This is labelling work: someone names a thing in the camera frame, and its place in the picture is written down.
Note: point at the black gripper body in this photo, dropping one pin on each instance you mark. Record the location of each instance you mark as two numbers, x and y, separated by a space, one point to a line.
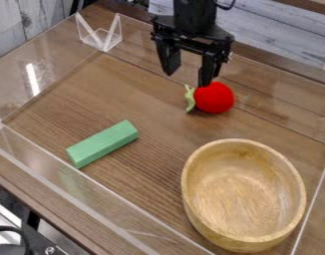
212 39

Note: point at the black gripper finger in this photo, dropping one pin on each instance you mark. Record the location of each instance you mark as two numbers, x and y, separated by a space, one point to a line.
170 56
209 69

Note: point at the red toy strawberry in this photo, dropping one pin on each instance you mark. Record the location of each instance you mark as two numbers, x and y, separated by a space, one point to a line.
213 99

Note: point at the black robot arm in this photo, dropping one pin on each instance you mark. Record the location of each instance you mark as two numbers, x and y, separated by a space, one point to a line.
190 30

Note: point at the green rectangular block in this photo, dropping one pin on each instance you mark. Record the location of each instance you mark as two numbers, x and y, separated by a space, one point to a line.
102 143

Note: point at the wooden bowl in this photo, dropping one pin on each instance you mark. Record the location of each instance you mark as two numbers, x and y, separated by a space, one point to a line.
244 194

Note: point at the clear acrylic corner bracket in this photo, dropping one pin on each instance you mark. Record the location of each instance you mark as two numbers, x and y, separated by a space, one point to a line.
102 39

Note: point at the clear acrylic tray wall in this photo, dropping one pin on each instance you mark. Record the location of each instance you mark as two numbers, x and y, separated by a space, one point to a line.
99 219

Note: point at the black metal table frame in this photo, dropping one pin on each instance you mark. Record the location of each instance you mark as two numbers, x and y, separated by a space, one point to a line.
46 239

